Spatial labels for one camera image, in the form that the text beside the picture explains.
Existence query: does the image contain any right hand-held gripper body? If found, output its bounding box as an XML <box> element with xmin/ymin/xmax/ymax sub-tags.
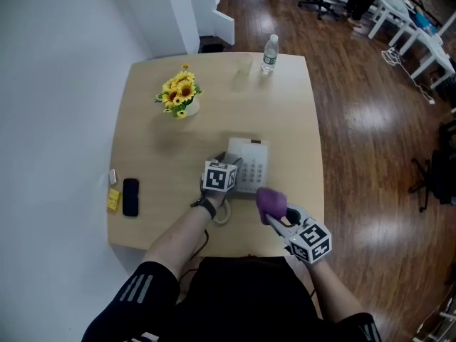
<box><xmin>281</xmin><ymin>217</ymin><xmax>333</xmax><ymax>264</ymax></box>

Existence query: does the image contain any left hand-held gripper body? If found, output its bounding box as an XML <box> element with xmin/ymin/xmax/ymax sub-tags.
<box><xmin>202</xmin><ymin>157</ymin><xmax>239</xmax><ymax>193</ymax></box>

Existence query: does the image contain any purple cloth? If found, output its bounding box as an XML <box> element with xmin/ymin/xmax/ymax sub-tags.
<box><xmin>255</xmin><ymin>187</ymin><xmax>288</xmax><ymax>226</ymax></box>

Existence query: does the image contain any person's left forearm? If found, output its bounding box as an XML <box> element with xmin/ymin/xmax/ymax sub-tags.
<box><xmin>142</xmin><ymin>195</ymin><xmax>227</xmax><ymax>281</ymax></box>

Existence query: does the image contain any person's right forearm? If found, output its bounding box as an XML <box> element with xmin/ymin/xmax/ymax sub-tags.
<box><xmin>307</xmin><ymin>257</ymin><xmax>365</xmax><ymax>324</ymax></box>

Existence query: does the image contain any black wristwatch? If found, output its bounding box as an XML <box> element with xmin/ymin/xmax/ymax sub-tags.
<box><xmin>190</xmin><ymin>195</ymin><xmax>218</xmax><ymax>221</ymax></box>

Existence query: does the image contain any small white vase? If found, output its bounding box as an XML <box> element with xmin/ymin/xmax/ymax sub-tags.
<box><xmin>184</xmin><ymin>95</ymin><xmax>201</xmax><ymax>118</ymax></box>

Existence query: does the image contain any person's black shirt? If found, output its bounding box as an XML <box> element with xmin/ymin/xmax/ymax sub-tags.
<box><xmin>81</xmin><ymin>256</ymin><xmax>384</xmax><ymax>342</ymax></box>

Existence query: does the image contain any black smartphone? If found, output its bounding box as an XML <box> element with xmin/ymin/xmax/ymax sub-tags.
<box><xmin>122</xmin><ymin>177</ymin><xmax>140</xmax><ymax>218</ymax></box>

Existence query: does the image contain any yellow sunflower bouquet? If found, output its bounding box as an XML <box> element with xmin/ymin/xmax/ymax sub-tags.
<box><xmin>154</xmin><ymin>63</ymin><xmax>204</xmax><ymax>120</ymax></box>

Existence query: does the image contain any translucent plastic cup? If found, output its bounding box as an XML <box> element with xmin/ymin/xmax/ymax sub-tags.
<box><xmin>236</xmin><ymin>54</ymin><xmax>254</xmax><ymax>76</ymax></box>

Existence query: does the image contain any small yellow box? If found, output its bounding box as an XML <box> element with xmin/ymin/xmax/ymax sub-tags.
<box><xmin>107</xmin><ymin>187</ymin><xmax>122</xmax><ymax>212</ymax></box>

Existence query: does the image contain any clear plastic water bottle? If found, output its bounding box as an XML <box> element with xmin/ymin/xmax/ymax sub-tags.
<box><xmin>260</xmin><ymin>33</ymin><xmax>280</xmax><ymax>76</ymax></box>

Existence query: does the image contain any white cabinet door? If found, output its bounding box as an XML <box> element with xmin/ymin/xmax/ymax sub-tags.
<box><xmin>211</xmin><ymin>8</ymin><xmax>237</xmax><ymax>46</ymax></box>

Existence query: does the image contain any black folding stand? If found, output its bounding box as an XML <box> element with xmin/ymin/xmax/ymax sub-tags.
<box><xmin>407</xmin><ymin>118</ymin><xmax>456</xmax><ymax>214</ymax></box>

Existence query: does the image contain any white table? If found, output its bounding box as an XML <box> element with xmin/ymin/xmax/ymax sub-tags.
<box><xmin>408</xmin><ymin>29</ymin><xmax>456</xmax><ymax>91</ymax></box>
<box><xmin>366</xmin><ymin>0</ymin><xmax>422</xmax><ymax>48</ymax></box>

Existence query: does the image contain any blue box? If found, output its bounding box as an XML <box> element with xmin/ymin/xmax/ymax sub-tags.
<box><xmin>414</xmin><ymin>10</ymin><xmax>437</xmax><ymax>36</ymax></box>

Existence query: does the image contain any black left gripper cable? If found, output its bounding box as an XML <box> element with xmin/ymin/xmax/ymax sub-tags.
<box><xmin>177</xmin><ymin>227</ymin><xmax>209</xmax><ymax>281</ymax></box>

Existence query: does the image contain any white cable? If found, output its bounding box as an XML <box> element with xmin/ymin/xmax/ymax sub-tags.
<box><xmin>380</xmin><ymin>46</ymin><xmax>437</xmax><ymax>105</ymax></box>

